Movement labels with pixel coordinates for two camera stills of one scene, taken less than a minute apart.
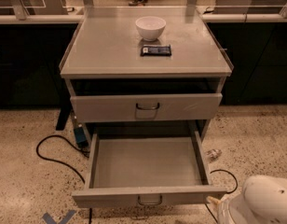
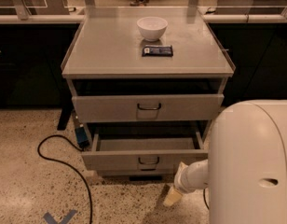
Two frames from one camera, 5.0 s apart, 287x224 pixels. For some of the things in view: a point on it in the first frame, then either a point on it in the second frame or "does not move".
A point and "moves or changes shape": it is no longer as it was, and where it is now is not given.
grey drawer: [145, 168] moves or changes shape
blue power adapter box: [80, 136] does not move
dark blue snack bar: [147, 50] does not move
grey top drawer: [145, 107] does not move
